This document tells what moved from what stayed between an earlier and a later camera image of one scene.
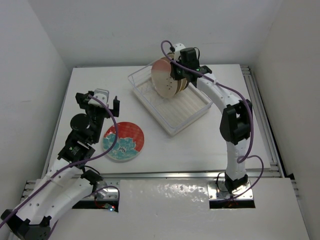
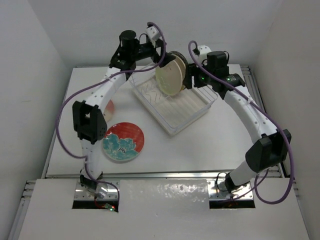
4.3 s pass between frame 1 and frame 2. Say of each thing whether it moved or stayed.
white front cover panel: stayed
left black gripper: moved
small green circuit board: stayed
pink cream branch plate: moved
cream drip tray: stayed
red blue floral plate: stayed
